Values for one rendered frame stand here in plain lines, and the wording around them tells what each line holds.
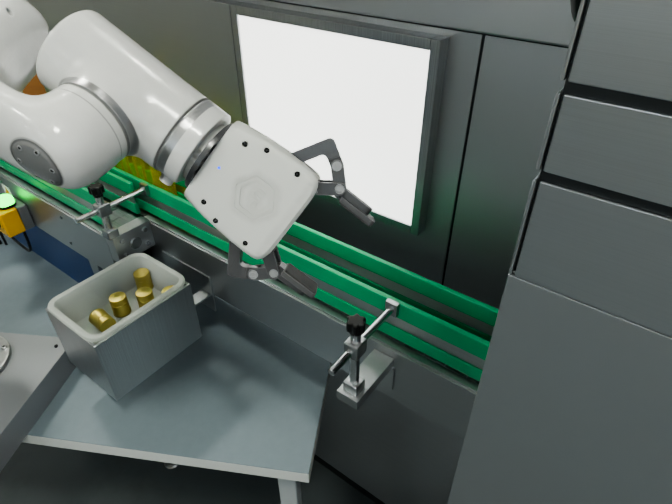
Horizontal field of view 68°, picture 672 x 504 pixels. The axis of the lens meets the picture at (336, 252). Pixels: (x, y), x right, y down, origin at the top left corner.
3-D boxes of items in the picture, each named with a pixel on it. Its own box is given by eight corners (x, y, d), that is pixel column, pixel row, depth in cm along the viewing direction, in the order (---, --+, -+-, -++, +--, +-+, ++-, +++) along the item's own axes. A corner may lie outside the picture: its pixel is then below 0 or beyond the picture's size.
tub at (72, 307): (197, 309, 109) (190, 278, 103) (105, 375, 94) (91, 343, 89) (147, 278, 117) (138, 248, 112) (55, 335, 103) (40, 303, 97)
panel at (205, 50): (425, 229, 94) (450, 36, 73) (417, 236, 92) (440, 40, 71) (132, 118, 137) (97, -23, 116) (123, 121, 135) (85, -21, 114)
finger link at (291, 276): (243, 277, 49) (297, 317, 50) (262, 253, 49) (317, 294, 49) (249, 269, 52) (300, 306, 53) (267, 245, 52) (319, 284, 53)
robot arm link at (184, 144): (139, 178, 45) (167, 198, 45) (194, 96, 43) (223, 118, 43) (172, 170, 53) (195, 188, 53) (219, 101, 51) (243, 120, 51)
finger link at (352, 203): (314, 185, 47) (370, 228, 48) (335, 157, 46) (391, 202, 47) (317, 181, 50) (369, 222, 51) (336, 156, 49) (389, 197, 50)
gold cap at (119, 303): (120, 320, 104) (115, 304, 101) (110, 313, 105) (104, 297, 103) (134, 310, 106) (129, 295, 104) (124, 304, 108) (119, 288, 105)
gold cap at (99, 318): (107, 317, 104) (118, 327, 102) (91, 327, 102) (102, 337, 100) (102, 305, 102) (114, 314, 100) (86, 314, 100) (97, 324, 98)
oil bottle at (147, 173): (181, 205, 119) (162, 119, 107) (161, 215, 116) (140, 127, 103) (165, 197, 122) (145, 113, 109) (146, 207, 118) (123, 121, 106)
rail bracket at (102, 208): (157, 216, 114) (144, 167, 107) (90, 252, 104) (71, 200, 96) (149, 212, 116) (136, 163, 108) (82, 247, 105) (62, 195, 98)
